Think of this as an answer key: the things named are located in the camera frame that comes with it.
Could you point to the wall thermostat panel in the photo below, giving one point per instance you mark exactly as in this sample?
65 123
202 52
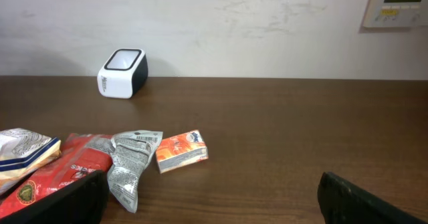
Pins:
395 13

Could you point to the silver foil snack packet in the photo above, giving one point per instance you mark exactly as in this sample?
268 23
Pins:
133 152

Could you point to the red snack bag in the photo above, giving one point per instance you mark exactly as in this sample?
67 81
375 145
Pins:
81 155

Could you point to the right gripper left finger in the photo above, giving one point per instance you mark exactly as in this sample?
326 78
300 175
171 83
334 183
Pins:
83 201

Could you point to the white barcode scanner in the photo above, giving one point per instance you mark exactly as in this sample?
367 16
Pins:
123 74

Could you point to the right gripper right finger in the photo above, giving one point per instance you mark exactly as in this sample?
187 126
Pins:
342 202

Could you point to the small orange carton box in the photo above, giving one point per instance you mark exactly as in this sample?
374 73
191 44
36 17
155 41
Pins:
181 150

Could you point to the cream and blue snack bag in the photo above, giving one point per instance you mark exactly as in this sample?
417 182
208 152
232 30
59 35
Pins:
23 152

